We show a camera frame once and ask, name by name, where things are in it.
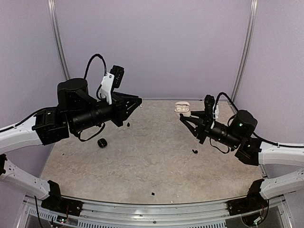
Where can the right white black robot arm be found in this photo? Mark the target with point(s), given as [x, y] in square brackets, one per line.
[239, 136]

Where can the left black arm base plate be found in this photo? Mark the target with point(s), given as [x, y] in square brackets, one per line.
[55, 201]

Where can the white earbuds charging case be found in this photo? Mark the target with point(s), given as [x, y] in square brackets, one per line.
[182, 107]

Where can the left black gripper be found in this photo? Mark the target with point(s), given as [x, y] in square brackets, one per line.
[120, 100]

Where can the front aluminium rail frame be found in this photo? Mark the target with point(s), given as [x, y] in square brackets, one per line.
[178, 177]

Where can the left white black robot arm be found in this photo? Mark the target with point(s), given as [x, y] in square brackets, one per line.
[76, 111]

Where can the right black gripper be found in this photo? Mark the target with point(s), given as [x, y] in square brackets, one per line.
[206, 128]

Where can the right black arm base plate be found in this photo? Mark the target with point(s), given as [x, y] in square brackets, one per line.
[251, 202]

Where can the black earbuds charging case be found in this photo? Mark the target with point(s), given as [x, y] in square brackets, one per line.
[102, 143]

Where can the aluminium corner post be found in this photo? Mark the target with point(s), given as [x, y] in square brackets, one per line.
[57, 38]
[246, 48]

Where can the right aluminium corner post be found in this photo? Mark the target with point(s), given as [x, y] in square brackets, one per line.
[246, 48]

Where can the left aluminium corner post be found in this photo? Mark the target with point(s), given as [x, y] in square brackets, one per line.
[57, 38]

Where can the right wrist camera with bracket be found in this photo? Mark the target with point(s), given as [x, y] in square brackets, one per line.
[210, 107]

